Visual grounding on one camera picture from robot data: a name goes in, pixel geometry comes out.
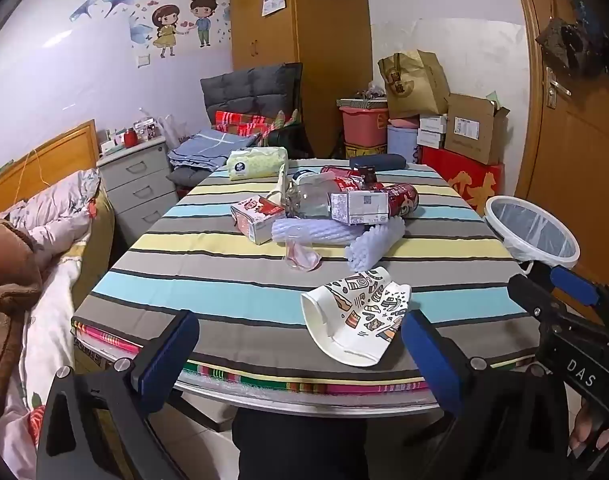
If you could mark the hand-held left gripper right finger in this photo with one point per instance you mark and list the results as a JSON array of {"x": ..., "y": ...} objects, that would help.
[{"x": 429, "y": 365}]

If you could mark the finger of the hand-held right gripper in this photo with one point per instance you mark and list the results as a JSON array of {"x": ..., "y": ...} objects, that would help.
[
  {"x": 527, "y": 294},
  {"x": 574, "y": 285}
]

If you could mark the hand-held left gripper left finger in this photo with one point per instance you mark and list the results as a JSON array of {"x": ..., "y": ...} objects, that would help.
[{"x": 167, "y": 355}]

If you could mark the white trash bin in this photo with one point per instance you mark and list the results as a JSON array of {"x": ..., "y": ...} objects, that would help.
[{"x": 532, "y": 232}]

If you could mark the printed crushed paper cup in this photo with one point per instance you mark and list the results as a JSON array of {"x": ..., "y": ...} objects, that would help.
[{"x": 354, "y": 325}]

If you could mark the white foam net sleeve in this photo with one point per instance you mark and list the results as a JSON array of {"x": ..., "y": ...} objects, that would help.
[
  {"x": 372, "y": 247},
  {"x": 304, "y": 230}
]

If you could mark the red drink can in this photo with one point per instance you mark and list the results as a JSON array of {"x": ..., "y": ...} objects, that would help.
[{"x": 402, "y": 199}]

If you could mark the red milk carton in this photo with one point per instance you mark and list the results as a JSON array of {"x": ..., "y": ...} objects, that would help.
[{"x": 252, "y": 217}]

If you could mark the clear pink plastic wrapper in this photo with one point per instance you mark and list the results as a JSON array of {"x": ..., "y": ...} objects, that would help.
[{"x": 302, "y": 256}]

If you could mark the purple milk carton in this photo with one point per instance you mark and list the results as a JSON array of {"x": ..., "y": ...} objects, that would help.
[{"x": 359, "y": 206}]

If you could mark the clear plastic bottle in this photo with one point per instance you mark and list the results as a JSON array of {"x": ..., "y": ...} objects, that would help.
[{"x": 307, "y": 200}]

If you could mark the crushed red label bottle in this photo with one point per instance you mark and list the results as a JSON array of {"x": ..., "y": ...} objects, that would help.
[{"x": 337, "y": 174}]

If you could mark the person's right hand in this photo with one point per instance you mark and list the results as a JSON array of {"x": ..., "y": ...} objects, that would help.
[{"x": 584, "y": 432}]

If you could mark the multicolour woven cloth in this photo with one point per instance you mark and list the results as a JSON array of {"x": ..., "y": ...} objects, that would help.
[{"x": 109, "y": 344}]

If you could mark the striped tablecloth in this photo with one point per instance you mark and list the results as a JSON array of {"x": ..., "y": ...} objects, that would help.
[{"x": 209, "y": 280}]

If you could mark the wooden door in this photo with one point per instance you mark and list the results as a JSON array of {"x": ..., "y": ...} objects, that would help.
[{"x": 569, "y": 160}]

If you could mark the red gift box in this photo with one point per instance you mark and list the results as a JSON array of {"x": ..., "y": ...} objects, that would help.
[{"x": 464, "y": 180}]

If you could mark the person's dark pants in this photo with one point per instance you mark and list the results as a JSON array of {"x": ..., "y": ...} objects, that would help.
[{"x": 294, "y": 445}]

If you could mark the brown fuzzy blanket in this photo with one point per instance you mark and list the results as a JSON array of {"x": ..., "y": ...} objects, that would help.
[{"x": 4, "y": 300}]

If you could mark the open cardboard box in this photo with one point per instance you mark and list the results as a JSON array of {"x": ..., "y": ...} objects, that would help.
[{"x": 472, "y": 127}]

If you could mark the grey drawer cabinet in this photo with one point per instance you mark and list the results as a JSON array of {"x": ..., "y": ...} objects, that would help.
[{"x": 137, "y": 180}]

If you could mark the small white box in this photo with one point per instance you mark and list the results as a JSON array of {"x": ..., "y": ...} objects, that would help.
[
  {"x": 433, "y": 122},
  {"x": 431, "y": 138}
]

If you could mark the floral quilt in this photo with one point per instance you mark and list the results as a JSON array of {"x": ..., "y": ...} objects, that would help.
[{"x": 54, "y": 210}]

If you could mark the light blue container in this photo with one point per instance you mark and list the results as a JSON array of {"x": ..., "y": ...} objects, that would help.
[{"x": 402, "y": 142}]

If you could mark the dark blue glasses case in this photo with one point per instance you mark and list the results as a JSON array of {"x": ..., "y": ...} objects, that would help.
[{"x": 377, "y": 162}]

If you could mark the blue folded blanket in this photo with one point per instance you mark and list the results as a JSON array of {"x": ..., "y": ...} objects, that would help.
[{"x": 199, "y": 150}]

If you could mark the yellow tissue pack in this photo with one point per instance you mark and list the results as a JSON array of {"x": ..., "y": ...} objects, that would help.
[{"x": 257, "y": 162}]

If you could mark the pink folded cloth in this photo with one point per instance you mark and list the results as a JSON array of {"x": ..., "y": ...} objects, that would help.
[{"x": 402, "y": 121}]

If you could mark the yellow patterned box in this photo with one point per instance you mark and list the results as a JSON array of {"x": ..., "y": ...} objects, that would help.
[{"x": 365, "y": 151}]

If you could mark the white plastic bag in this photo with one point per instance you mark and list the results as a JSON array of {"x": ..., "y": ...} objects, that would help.
[{"x": 173, "y": 127}]

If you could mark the wooden bed headboard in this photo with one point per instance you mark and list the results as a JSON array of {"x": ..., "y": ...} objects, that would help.
[{"x": 44, "y": 160}]

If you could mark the pink plastic storage bin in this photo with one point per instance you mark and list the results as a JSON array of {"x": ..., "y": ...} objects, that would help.
[{"x": 364, "y": 122}]

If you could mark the brown paper bag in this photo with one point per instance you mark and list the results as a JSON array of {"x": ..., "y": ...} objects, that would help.
[{"x": 414, "y": 82}]

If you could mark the red plaid cloth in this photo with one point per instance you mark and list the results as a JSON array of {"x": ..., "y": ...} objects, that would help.
[{"x": 242, "y": 122}]

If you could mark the dark hanging cloth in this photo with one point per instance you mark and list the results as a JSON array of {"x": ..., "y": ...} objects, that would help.
[{"x": 569, "y": 40}]

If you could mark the black bag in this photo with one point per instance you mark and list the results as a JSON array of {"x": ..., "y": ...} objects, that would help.
[{"x": 289, "y": 137}]

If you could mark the grey padded chair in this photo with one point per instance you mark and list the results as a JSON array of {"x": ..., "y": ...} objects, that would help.
[{"x": 254, "y": 87}]

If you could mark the wooden wardrobe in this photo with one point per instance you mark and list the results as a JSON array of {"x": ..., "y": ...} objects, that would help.
[{"x": 329, "y": 35}]

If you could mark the hanging paper tag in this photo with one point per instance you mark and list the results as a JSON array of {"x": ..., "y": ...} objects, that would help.
[{"x": 273, "y": 1}]

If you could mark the cartoon wall sticker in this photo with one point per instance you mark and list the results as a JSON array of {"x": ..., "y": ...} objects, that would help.
[{"x": 169, "y": 25}]

